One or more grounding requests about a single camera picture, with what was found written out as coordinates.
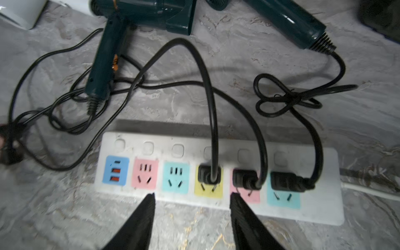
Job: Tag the black plastic tool case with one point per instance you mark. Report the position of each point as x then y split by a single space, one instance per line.
382 16

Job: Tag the white multicolour power strip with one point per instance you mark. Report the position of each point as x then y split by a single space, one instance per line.
169 166

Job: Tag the black cord pink dryer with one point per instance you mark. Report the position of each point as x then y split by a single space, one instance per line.
11 151

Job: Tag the white dryer at back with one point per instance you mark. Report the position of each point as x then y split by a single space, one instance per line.
24 14

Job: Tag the green dryer back right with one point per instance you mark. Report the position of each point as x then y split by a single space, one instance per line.
296 24

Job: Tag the green dryer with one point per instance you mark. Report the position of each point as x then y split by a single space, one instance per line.
122 19
296 24

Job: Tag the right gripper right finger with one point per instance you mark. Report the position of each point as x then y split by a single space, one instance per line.
248 231

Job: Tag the green dryer back left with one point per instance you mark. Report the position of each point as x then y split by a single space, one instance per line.
122 19

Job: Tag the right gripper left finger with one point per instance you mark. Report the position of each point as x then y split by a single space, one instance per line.
136 232

